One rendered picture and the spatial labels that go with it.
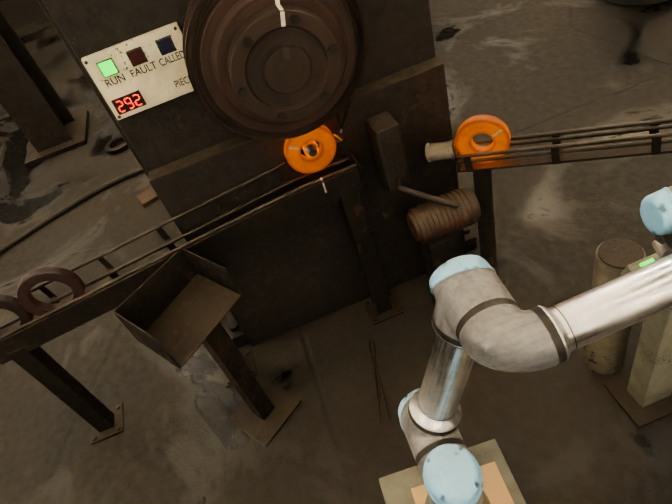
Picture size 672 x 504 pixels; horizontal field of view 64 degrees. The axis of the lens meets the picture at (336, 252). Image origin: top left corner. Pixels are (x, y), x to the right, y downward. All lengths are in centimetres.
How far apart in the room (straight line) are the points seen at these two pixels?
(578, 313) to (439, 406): 39
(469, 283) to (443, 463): 43
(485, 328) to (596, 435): 105
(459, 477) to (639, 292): 52
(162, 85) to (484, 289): 105
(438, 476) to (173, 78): 119
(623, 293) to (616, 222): 152
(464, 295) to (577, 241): 146
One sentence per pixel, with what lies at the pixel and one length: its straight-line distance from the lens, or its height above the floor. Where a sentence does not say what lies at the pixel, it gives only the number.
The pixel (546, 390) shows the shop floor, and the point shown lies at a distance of 195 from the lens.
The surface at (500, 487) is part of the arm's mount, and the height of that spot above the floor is 35.
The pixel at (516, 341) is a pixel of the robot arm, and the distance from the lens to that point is 89.
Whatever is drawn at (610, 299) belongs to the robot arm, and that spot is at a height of 97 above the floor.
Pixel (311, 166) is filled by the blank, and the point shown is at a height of 76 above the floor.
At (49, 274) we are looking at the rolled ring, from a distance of 182.
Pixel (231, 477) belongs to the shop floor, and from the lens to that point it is 202.
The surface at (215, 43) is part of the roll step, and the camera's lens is 142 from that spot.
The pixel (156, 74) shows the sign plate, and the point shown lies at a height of 114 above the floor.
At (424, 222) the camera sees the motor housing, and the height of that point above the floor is 52.
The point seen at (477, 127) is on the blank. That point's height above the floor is 76.
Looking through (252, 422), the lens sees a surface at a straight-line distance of 207.
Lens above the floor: 170
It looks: 43 degrees down
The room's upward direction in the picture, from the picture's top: 20 degrees counter-clockwise
